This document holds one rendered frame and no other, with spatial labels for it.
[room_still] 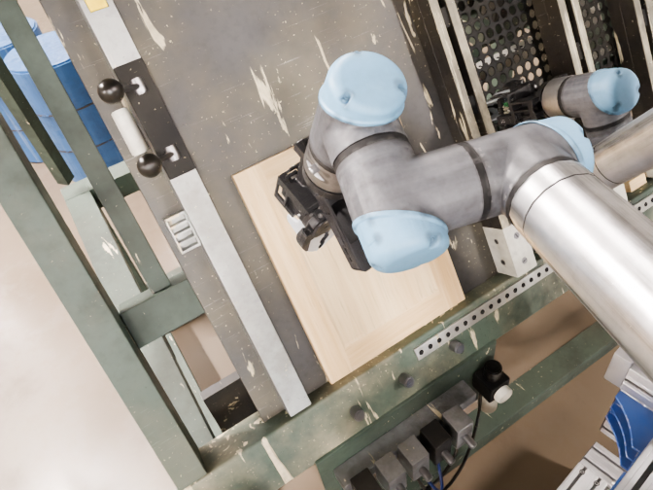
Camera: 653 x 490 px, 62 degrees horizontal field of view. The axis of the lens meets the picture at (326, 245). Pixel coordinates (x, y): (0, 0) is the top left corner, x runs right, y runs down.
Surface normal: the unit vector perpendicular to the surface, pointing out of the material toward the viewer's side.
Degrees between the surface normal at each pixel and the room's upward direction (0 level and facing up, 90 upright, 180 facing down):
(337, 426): 60
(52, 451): 0
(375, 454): 0
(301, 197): 28
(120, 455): 0
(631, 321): 65
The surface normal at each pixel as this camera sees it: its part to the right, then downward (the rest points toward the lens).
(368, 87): 0.18, -0.38
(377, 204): -0.48, -0.15
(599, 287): -0.93, -0.05
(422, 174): -0.03, -0.40
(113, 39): 0.39, 0.14
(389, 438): -0.14, -0.69
